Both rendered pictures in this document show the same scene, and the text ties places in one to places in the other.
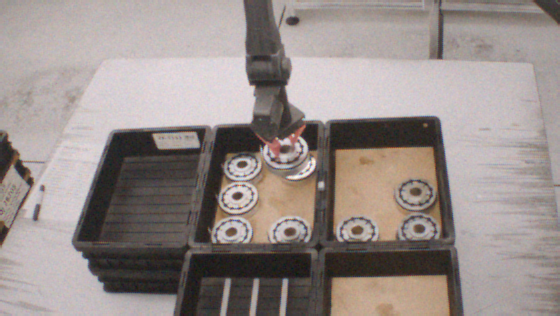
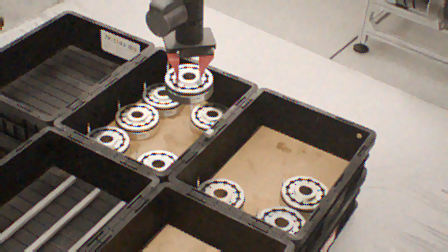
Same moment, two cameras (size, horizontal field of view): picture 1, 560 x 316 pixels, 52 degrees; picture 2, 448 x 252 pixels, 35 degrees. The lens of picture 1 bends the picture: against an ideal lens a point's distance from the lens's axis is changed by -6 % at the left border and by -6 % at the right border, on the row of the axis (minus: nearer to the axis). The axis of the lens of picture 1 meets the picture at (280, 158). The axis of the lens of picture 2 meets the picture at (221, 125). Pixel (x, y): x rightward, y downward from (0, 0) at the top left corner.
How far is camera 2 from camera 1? 0.49 m
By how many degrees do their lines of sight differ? 14
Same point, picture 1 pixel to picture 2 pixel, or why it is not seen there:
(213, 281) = (60, 173)
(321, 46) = not seen: hidden behind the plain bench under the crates
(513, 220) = not seen: outside the picture
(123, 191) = (46, 69)
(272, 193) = (173, 131)
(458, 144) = (407, 192)
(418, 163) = (334, 173)
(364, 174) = (272, 157)
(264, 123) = (157, 18)
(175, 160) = (111, 67)
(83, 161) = not seen: hidden behind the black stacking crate
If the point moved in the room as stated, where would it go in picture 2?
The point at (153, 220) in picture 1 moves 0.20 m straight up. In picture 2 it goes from (52, 103) to (44, 32)
